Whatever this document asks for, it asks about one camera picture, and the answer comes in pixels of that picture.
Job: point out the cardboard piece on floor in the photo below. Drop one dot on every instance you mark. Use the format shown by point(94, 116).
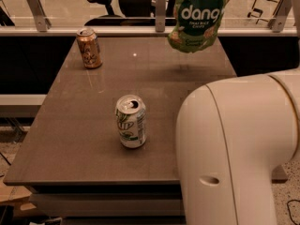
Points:
point(18, 198)

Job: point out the yellow black rolling cart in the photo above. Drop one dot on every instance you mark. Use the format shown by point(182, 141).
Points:
point(262, 11)

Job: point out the right metal rail bracket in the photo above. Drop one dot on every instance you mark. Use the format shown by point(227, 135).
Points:
point(280, 16)

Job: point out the metal rail bracket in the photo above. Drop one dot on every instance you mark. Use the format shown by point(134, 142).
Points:
point(160, 15)
point(280, 16)
point(42, 22)

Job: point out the left metal rail bracket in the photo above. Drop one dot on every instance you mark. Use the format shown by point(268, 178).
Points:
point(42, 22)

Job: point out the orange La Croix can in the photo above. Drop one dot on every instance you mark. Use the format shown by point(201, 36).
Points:
point(88, 45)

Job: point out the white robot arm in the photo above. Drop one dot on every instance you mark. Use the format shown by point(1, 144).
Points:
point(231, 134)

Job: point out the black office chair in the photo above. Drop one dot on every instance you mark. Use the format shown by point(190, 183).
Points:
point(131, 12)

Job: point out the white green 7up can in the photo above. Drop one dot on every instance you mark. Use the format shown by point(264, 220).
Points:
point(130, 112)

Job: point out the green dang rice chip bag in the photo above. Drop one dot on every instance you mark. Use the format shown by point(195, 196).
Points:
point(197, 24)

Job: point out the middle metal rail bracket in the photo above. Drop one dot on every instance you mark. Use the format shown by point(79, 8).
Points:
point(160, 15)

